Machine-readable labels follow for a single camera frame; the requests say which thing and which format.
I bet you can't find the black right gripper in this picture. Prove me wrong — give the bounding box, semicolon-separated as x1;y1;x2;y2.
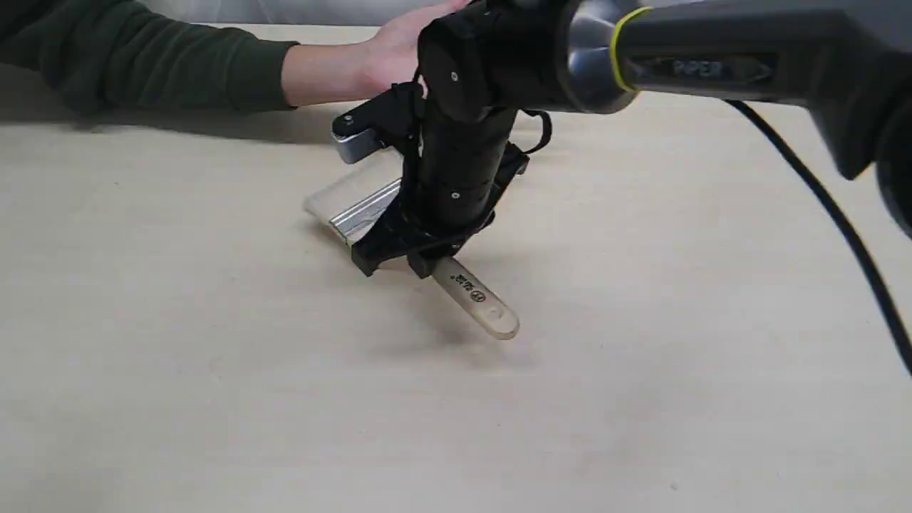
351;142;529;279

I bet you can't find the wooden paint brush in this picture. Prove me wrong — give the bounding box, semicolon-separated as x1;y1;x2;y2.
303;158;521;340

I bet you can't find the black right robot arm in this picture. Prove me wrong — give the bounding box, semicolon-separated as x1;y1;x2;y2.
333;1;911;277

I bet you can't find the green sleeved forearm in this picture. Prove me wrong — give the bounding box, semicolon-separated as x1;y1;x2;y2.
1;1;373;113

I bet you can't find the person's open hand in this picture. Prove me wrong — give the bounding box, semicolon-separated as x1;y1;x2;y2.
356;1;469;98

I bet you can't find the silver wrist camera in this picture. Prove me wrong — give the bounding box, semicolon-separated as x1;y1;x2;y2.
330;102;400;165

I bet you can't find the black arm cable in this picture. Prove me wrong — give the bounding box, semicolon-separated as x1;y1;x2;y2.
723;100;912;375

